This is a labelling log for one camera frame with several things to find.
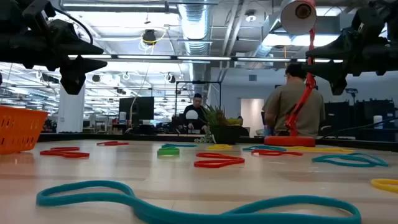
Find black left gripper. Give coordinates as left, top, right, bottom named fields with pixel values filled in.
left=14, top=19, right=108, bottom=96

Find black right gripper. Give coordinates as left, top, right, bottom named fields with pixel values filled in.
left=300, top=2, right=389, bottom=96

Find yellow rubber band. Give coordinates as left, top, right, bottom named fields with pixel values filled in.
left=206, top=143, right=233, bottom=151
left=284, top=146, right=355, bottom=154
left=369, top=178, right=398, bottom=194

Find red rubber band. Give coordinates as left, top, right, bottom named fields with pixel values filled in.
left=251, top=149, right=304, bottom=157
left=193, top=151, right=246, bottom=169
left=39, top=146, right=91, bottom=159
left=96, top=141, right=130, bottom=147

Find teal rubber band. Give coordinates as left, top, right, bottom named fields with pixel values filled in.
left=35, top=179, right=362, bottom=224
left=160, top=142, right=198, bottom=149
left=312, top=151, right=389, bottom=168
left=242, top=144, right=287, bottom=152

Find green rubber band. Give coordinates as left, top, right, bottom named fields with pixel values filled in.
left=156, top=146, right=181, bottom=157

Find white building column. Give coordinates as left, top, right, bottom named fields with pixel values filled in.
left=57, top=83, right=86, bottom=134

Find dark cabinets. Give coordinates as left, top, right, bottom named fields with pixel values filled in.
left=323, top=98, right=396, bottom=141

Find person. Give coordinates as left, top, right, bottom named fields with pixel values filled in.
left=262, top=63, right=326, bottom=138
left=178, top=92, right=210, bottom=134

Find black ceiling device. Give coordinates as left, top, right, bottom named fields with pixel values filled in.
left=142, top=29, right=157, bottom=46

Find black computer monitor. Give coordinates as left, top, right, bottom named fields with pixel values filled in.
left=118, top=96, right=155, bottom=121

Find orange plastic basket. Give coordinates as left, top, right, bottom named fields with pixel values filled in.
left=0, top=105, right=50, bottom=156

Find red desk lamp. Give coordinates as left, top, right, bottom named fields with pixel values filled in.
left=263, top=0, right=318, bottom=147

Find potted succulent plant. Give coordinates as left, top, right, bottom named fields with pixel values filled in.
left=194, top=105, right=243, bottom=145

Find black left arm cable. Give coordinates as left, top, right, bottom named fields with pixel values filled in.
left=53, top=6, right=94, bottom=45

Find camera on stand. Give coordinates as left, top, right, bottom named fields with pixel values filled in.
left=345, top=88, right=359, bottom=105

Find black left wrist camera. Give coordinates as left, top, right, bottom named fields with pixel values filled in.
left=21, top=0, right=58, bottom=24

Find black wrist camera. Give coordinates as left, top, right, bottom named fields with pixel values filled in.
left=366, top=0, right=392, bottom=16
left=21, top=0, right=58, bottom=24

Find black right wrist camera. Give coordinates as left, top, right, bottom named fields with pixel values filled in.
left=366, top=0, right=392, bottom=16

